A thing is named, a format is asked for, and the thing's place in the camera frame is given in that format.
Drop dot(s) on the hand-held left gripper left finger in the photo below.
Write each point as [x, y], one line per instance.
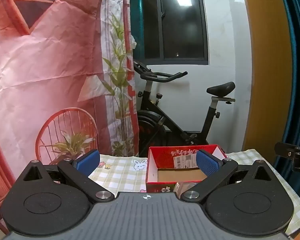
[86, 162]

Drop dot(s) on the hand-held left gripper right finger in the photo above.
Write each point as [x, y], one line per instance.
[207, 163]

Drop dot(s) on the red strawberry print box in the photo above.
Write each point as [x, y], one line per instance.
[160, 160]

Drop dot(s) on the green checked tablecloth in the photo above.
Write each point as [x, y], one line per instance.
[120, 175]

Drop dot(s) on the black exercise bike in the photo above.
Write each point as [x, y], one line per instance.
[152, 125]

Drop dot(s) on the brown wooden panel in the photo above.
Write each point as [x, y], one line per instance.
[267, 80]

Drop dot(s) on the pink printed backdrop cloth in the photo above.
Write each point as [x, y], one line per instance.
[40, 67]

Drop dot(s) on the dark framed window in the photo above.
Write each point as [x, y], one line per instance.
[180, 30]

